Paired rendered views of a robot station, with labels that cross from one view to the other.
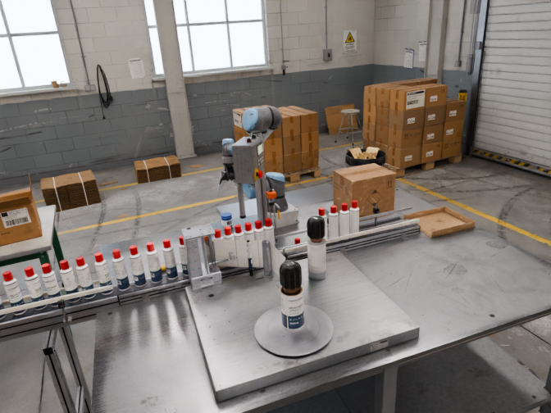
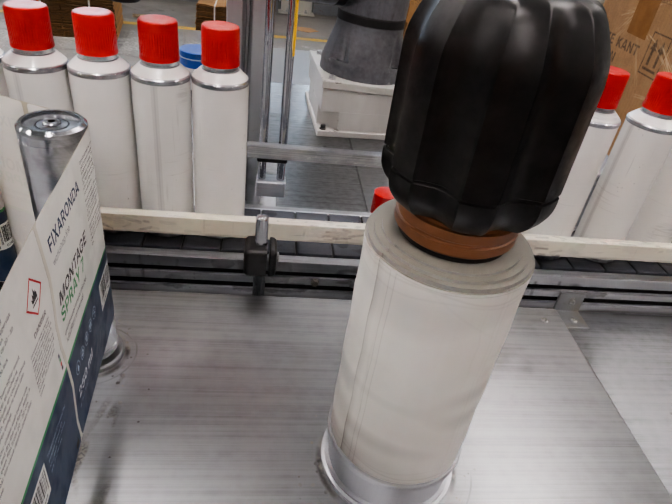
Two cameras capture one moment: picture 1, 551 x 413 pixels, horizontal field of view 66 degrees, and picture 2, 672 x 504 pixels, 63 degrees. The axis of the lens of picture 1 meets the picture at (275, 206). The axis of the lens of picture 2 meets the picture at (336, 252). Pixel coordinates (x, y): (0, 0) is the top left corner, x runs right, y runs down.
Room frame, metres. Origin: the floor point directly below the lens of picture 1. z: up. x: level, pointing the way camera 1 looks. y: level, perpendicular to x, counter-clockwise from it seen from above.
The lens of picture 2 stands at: (1.48, -0.16, 1.20)
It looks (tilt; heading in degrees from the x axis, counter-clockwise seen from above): 34 degrees down; 9
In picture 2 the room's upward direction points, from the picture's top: 9 degrees clockwise
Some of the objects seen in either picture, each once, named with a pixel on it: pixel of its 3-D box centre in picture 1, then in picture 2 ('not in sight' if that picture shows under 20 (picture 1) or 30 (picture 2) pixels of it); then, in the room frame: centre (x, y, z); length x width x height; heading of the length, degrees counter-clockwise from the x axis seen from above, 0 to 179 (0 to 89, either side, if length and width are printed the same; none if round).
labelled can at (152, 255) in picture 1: (153, 262); not in sight; (1.76, 0.59, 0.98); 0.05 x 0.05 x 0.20
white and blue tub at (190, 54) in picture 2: (226, 219); (198, 67); (2.47, 0.31, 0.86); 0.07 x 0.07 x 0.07
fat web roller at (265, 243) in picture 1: (266, 259); (75, 254); (1.74, 0.06, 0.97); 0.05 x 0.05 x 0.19
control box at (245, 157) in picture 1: (248, 160); not in sight; (2.01, 0.11, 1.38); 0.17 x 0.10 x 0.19; 163
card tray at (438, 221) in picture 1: (438, 220); not in sight; (2.28, -0.96, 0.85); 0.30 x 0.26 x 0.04; 108
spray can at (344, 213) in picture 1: (344, 221); (629, 172); (2.08, -0.37, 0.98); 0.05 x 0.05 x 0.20
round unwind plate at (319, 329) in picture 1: (293, 329); not in sight; (1.34, -0.04, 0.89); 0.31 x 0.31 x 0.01
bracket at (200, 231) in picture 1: (198, 231); not in sight; (1.74, 0.36, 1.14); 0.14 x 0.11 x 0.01; 108
